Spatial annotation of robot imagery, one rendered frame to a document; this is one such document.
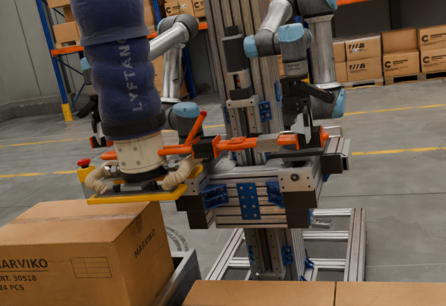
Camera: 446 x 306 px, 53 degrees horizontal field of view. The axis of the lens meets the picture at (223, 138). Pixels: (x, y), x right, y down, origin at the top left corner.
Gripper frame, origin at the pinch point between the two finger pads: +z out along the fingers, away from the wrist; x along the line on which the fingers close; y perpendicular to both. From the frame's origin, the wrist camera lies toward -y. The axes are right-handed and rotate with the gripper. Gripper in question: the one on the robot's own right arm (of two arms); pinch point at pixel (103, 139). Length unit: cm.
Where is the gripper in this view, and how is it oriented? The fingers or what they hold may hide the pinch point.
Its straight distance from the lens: 200.9
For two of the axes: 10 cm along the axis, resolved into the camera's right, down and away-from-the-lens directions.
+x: 2.6, -2.8, 9.2
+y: 9.5, -0.9, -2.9
